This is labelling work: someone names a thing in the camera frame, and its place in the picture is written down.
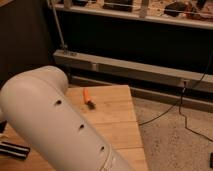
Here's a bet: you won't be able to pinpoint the shelf with clutter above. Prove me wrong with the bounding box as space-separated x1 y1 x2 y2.
46 0 213 30

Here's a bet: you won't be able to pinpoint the black cable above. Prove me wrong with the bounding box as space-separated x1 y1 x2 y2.
138 49 213 143

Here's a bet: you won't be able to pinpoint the orange handled brush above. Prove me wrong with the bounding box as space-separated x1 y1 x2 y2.
83 88 95 110

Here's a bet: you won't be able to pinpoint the metal rod stand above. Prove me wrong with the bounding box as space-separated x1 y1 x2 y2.
50 0 68 53

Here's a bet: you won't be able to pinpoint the black white striped eraser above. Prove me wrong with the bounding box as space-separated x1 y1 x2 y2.
0 141 30 160

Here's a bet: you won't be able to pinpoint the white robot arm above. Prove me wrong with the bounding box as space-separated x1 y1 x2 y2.
0 66 134 171

